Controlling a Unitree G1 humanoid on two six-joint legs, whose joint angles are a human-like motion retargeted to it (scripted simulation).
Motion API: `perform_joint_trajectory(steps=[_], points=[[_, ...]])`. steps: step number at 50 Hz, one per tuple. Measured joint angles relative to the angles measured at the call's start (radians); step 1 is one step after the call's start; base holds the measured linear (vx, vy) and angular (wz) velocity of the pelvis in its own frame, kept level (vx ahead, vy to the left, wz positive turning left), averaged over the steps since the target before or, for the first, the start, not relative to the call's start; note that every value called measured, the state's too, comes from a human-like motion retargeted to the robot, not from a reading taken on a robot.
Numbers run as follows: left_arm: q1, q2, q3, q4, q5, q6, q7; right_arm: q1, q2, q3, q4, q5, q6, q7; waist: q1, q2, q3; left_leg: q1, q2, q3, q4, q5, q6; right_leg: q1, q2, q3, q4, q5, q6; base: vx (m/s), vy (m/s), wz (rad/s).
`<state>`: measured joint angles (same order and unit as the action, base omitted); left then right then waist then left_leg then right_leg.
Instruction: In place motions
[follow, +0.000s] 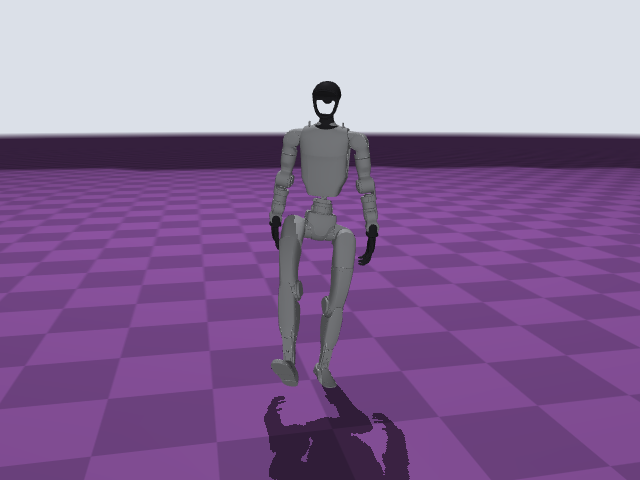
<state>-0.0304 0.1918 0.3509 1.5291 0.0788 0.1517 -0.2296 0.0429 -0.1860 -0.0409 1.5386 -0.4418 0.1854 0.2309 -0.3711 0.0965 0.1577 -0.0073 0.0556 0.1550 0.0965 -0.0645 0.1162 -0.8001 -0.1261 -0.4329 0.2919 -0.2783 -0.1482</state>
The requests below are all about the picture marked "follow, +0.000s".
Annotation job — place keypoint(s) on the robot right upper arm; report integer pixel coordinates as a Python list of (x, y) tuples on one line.
[(288, 157)]

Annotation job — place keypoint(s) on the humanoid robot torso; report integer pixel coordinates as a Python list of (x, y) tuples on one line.
[(325, 155)]

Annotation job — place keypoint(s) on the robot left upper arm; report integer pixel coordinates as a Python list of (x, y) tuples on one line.
[(359, 142)]

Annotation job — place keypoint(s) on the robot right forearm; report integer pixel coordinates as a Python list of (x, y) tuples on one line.
[(279, 201)]

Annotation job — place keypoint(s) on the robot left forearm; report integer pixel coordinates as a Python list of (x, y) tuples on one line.
[(370, 209)]

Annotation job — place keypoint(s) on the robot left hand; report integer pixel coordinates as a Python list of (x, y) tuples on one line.
[(372, 234)]

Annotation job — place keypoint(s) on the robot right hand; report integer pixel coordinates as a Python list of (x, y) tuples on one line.
[(274, 229)]

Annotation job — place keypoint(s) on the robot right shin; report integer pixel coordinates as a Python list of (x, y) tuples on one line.
[(289, 320)]

